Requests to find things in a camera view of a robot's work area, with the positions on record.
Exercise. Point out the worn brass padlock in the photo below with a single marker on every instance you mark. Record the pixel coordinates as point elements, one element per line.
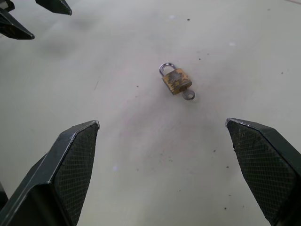
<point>176,79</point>

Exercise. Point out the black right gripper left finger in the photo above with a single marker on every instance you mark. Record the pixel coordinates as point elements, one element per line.
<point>58,174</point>

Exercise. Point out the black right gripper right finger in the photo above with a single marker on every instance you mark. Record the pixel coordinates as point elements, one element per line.
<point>265,169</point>

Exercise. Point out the small silver key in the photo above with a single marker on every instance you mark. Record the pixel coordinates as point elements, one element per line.
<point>188,94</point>

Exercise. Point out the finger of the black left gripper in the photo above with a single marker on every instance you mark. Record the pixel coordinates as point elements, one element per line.
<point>13,27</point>
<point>58,5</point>

